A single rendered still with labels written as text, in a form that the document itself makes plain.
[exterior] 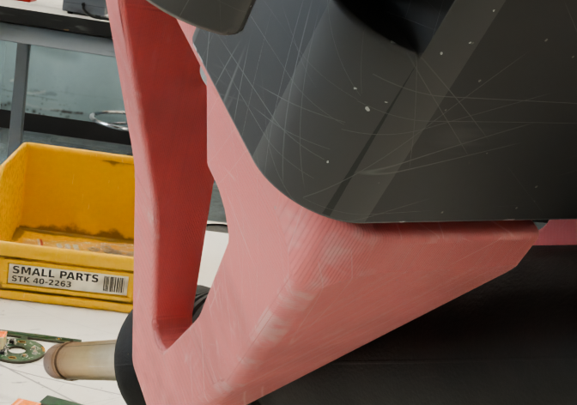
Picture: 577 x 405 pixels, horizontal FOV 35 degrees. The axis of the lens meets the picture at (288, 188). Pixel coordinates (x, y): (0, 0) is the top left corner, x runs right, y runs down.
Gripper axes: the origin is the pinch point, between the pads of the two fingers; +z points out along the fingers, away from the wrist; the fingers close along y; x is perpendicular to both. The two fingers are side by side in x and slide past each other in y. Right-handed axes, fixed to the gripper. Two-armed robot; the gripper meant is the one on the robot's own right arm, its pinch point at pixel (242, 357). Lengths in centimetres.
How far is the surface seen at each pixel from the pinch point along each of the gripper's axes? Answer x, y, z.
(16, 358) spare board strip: -16.9, -5.0, 24.0
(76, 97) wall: -335, -149, 266
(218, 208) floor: -216, -167, 222
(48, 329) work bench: -19.4, -7.4, 25.6
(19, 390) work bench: -14.3, -4.3, 22.7
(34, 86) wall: -345, -131, 268
